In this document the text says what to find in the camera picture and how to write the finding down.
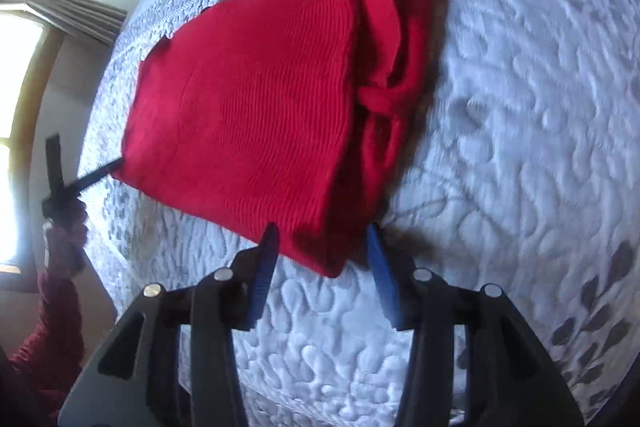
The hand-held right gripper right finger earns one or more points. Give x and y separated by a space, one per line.
382 277

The grey curtain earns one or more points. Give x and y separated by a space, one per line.
70 14

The person's left forearm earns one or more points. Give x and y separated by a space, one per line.
45 347

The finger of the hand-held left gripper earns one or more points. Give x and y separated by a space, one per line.
53 159
97 174

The grey leaf-print quilt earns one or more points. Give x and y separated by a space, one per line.
500 132

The red knitted sweater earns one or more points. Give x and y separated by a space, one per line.
250 107

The window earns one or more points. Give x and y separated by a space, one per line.
20 107

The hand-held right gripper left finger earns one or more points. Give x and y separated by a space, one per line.
264 269

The person's left hand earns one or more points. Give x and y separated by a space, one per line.
65 242

